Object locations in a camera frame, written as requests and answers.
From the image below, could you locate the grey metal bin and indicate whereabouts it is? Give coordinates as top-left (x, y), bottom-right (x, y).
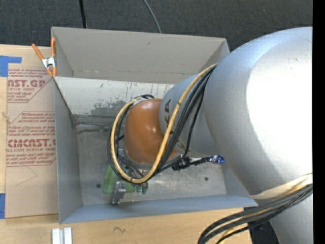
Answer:
top-left (50, 26), bottom-right (259, 225)

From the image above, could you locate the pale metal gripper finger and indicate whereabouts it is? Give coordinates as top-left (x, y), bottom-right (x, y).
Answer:
top-left (111, 181), bottom-right (127, 205)

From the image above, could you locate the brown cardboard board, red print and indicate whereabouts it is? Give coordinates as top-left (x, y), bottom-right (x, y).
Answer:
top-left (0, 44), bottom-right (60, 219)

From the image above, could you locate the light green sponge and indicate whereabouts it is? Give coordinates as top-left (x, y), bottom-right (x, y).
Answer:
top-left (102, 163), bottom-right (136, 195)

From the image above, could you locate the black cylinder on white bracket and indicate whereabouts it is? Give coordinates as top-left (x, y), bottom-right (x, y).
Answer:
top-left (171, 154), bottom-right (226, 171)

